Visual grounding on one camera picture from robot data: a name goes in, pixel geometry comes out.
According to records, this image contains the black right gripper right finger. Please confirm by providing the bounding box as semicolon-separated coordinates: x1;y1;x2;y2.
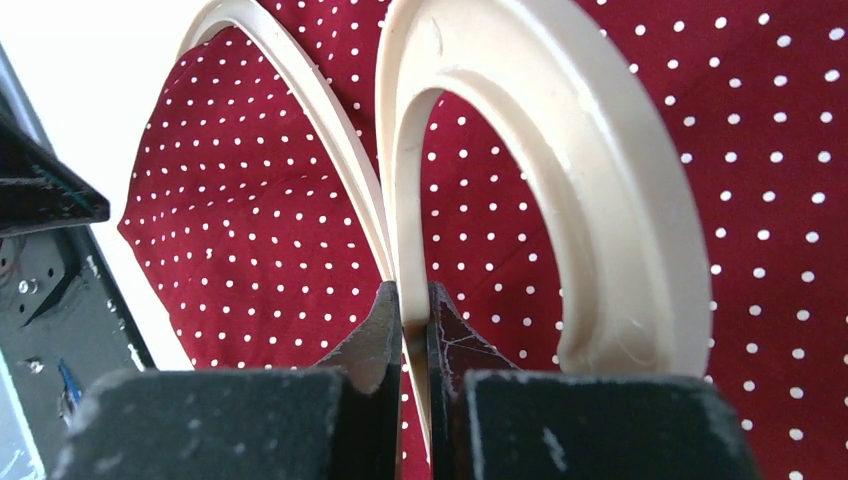
427;282;759;479

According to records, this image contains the red polka dot cloth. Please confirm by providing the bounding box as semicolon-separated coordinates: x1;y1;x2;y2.
119;1;847;479

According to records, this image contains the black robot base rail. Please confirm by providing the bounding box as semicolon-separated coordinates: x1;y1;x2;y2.
0;46;157;480

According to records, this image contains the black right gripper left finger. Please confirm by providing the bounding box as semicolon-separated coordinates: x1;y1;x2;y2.
52;282;402;479

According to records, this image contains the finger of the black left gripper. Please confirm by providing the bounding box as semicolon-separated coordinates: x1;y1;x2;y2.
1;114;110;238

